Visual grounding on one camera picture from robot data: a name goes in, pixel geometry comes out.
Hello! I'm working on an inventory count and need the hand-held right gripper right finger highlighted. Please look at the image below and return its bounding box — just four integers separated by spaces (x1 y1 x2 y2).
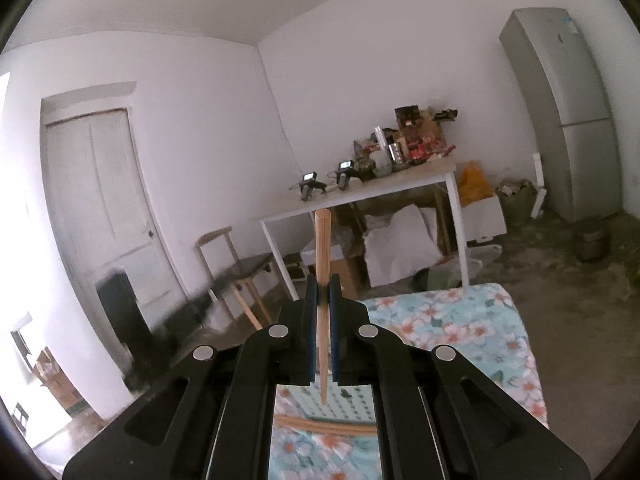
328 275 586 480

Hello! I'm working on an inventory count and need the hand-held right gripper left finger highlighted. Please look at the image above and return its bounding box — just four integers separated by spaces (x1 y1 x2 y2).
62 277 319 480

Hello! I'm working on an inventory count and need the mint green plastic utensil holder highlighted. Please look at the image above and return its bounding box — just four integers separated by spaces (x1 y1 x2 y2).
290 385 376 423

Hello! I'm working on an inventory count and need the wooden chair with dark seat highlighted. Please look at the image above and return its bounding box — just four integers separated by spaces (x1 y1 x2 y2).
195 226 281 331

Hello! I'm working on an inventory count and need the white sack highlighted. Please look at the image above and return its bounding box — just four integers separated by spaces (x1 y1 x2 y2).
362 205 443 288

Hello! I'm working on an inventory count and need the floral light blue blanket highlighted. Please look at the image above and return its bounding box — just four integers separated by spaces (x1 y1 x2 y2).
270 282 551 480

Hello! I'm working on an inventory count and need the clear plastic bag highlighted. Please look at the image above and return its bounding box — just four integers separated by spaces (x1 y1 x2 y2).
425 242 503 291

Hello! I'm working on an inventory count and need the black device with screen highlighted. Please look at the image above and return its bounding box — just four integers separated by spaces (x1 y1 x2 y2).
334 160 363 192
289 172 326 202

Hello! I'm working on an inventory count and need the white table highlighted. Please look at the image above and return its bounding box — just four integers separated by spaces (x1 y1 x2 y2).
259 155 471 301

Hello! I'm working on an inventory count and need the white box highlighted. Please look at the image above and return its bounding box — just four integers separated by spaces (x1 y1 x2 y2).
460 192 507 243

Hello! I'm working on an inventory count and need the black upright box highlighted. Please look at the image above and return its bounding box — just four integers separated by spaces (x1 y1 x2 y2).
95 270 151 361

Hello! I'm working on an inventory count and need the orange plastic bag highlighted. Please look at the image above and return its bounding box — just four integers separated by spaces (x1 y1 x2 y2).
457 160 496 206

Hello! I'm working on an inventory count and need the pile of packets and bottles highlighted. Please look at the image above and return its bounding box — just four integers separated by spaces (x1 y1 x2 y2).
352 105 458 178

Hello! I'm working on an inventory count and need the green sack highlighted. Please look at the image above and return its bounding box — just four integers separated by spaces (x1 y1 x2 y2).
495 177 538 226

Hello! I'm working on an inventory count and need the white panelled door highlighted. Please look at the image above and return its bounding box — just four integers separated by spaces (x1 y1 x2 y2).
42 107 188 331

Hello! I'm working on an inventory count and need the white pipe piece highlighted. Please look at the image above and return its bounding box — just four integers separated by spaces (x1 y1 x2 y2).
531 152 546 220

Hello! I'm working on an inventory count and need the metal cooking pot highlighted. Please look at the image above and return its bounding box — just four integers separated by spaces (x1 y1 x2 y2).
571 215 612 262

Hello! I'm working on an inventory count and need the grey refrigerator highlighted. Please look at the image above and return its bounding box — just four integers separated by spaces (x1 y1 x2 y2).
499 7 626 223

